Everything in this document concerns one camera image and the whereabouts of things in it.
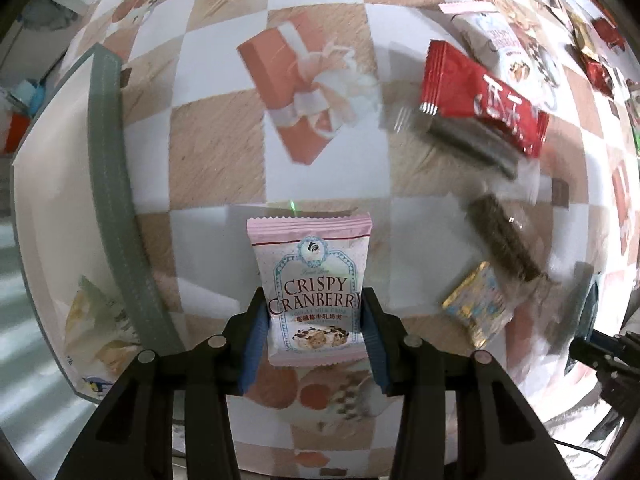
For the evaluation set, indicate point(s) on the white box with green rim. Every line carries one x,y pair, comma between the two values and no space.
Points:
50,210

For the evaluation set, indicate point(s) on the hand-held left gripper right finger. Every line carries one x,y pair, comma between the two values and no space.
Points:
376,352

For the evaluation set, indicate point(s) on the yellow white snack packet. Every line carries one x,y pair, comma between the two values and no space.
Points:
90,320

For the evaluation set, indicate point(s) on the blue bucket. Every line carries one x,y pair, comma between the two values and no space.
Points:
27,96

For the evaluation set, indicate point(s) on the orange bucket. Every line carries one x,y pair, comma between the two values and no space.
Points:
15,132

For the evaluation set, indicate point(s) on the red snack packet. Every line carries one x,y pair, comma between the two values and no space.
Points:
460,80

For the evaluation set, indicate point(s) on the pink snack packet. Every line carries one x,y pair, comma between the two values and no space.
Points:
310,280
505,40

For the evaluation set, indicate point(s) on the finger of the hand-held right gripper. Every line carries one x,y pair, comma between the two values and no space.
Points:
600,347

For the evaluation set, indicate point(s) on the clear dark snack bar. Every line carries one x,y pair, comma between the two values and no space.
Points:
470,142
505,240

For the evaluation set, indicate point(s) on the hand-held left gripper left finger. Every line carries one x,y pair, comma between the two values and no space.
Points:
250,342

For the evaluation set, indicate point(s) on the gold blue snack packet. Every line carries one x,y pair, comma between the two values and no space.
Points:
475,302

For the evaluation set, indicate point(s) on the pile of assorted snacks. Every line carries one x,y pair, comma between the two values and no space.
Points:
600,72

